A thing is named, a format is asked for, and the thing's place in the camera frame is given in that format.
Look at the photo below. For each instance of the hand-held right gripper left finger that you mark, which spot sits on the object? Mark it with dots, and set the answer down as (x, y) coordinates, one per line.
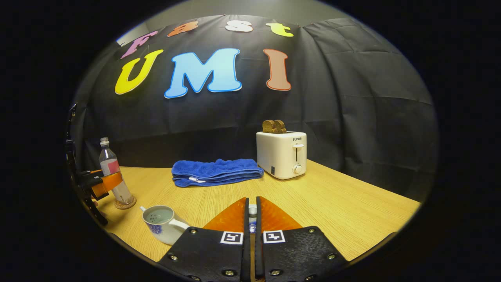
(246, 254)

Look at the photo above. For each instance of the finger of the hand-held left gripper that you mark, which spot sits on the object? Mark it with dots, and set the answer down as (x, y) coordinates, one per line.
(91, 177)
(109, 183)

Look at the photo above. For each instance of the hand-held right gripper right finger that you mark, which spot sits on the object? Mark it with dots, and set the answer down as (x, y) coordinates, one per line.
(259, 254)

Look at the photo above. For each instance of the clear plastic water bottle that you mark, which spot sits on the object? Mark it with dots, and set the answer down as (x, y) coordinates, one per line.
(109, 164)

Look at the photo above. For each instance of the round wooden coaster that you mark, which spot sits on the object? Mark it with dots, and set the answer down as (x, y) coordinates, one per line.
(127, 205)

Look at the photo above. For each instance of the white blue-patterned teacup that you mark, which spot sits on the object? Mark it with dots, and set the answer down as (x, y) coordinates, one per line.
(164, 233)

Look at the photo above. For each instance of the folded blue towel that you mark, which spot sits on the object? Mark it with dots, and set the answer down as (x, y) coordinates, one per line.
(215, 170)

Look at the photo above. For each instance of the white toaster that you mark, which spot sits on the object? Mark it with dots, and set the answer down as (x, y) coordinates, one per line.
(278, 154)

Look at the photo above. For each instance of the brown toast slice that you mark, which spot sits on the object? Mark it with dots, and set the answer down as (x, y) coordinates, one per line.
(268, 126)
(282, 126)

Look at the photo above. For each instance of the black backdrop cloth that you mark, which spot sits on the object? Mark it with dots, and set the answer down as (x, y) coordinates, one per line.
(352, 98)

